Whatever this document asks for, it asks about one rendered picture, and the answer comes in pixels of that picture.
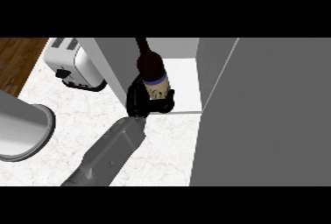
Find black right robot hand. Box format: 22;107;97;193
126;73;176;119

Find dark wine bottle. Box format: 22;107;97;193
134;37;171;102

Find grey cabinet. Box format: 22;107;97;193
77;37;239;116

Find dark grey cabinet door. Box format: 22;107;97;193
188;37;331;187

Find white toaster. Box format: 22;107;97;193
43;37;109;93

